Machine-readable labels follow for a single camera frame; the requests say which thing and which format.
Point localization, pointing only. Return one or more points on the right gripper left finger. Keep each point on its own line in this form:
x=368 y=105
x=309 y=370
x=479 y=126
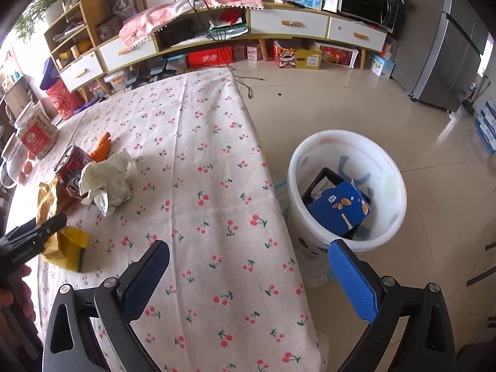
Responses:
x=71 y=343

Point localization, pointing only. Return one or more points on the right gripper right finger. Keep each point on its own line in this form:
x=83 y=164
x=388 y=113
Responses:
x=427 y=343

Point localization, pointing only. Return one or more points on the blue cardboard snack box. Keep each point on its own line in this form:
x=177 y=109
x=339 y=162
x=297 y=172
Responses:
x=339 y=209

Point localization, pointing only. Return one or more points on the black plastic tray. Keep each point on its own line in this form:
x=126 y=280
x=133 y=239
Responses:
x=319 y=185

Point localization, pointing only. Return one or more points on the white trash bin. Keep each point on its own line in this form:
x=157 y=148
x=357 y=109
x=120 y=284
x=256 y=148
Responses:
x=341 y=185

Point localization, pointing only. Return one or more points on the left hand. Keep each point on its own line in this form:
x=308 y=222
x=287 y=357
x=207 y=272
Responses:
x=7 y=298

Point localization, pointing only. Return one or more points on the yellow padded mailer bag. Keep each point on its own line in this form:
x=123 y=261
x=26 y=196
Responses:
x=65 y=247

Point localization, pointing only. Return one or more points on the orange tangerine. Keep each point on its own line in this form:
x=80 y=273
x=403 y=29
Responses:
x=21 y=178
x=27 y=167

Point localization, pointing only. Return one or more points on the upright red soda can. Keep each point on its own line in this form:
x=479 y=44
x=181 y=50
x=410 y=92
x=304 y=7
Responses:
x=68 y=169

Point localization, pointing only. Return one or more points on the crumpled white paper wad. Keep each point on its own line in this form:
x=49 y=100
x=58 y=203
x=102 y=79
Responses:
x=105 y=184

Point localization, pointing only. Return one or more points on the nut jar with red label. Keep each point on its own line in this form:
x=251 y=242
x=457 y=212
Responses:
x=35 y=130

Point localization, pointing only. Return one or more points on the cherry print tablecloth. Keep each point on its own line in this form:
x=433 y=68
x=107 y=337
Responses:
x=232 y=298

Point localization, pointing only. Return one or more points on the wooden tv cabinet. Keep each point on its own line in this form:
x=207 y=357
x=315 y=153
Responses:
x=204 y=22

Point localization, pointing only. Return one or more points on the potted green plant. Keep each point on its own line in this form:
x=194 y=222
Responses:
x=35 y=11

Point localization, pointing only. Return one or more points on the pink cloth on cabinet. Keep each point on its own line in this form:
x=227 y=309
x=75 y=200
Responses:
x=140 y=27

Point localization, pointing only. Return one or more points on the red box under cabinet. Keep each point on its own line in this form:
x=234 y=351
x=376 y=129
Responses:
x=211 y=57

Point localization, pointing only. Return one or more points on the grey refrigerator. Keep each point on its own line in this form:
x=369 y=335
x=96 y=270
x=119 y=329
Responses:
x=439 y=48

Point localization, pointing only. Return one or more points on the black microwave oven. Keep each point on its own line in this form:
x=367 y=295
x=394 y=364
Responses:
x=381 y=13

